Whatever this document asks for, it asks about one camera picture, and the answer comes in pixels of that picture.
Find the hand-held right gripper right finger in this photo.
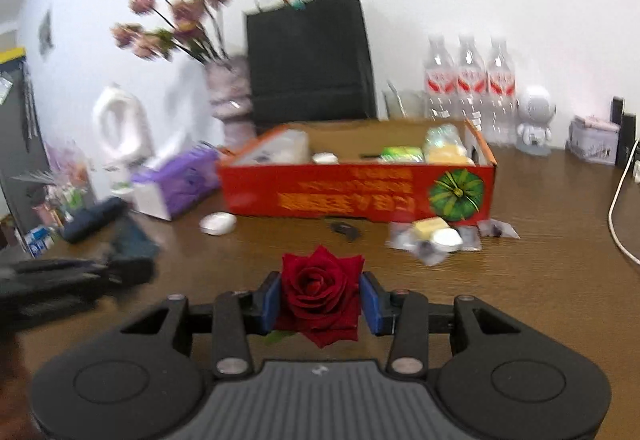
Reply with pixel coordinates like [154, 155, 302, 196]
[359, 271, 522, 379]

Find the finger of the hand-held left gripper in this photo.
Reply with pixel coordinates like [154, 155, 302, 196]
[106, 218, 162, 261]
[85, 254, 156, 303]

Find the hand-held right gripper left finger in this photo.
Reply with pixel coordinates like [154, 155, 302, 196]
[119, 271, 282, 380]

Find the red rose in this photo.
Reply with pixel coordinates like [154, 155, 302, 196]
[273, 245, 366, 349]

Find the clear plastic packet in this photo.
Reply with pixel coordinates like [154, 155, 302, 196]
[457, 224, 484, 251]
[477, 219, 521, 241]
[387, 222, 446, 267]

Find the yellow sponge block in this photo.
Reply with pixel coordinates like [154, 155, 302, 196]
[409, 217, 449, 239]

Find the red cardboard box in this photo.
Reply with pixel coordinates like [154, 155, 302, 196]
[217, 118, 499, 225]

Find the dark blue case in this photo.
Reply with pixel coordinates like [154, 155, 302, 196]
[60, 197, 129, 243]

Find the purple tissue pack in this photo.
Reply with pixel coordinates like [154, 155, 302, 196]
[130, 146, 221, 221]

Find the small black clip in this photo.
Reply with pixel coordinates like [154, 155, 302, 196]
[329, 219, 362, 239]

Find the white earbuds case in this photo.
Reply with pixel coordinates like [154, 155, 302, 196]
[199, 212, 237, 236]

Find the pile of colourful packets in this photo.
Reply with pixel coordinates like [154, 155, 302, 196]
[12, 144, 97, 241]

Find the white round lid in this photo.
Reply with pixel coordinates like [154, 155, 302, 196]
[432, 227, 464, 254]

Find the white detergent bottle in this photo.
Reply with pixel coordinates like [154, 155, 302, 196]
[92, 83, 154, 171]

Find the green packet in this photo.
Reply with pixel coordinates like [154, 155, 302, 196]
[382, 145, 427, 164]

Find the dark shelf rack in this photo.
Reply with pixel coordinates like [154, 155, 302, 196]
[0, 46, 52, 251]

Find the mottled purple vase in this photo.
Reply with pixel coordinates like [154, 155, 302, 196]
[205, 55, 259, 147]

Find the glass cup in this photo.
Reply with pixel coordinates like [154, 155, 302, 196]
[382, 80, 427, 119]

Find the clear water bottle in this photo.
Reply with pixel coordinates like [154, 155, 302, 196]
[455, 34, 489, 131]
[484, 36, 517, 147]
[423, 34, 459, 121]

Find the white robot speaker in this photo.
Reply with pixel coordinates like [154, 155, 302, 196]
[514, 85, 558, 154]

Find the black paper bag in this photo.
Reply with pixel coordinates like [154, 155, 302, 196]
[243, 0, 378, 127]

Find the white tin box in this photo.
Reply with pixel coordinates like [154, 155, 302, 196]
[567, 114, 621, 166]

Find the black upright box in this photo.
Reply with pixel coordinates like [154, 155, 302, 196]
[610, 96, 640, 169]

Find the white cable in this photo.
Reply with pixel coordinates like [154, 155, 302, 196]
[608, 139, 640, 267]

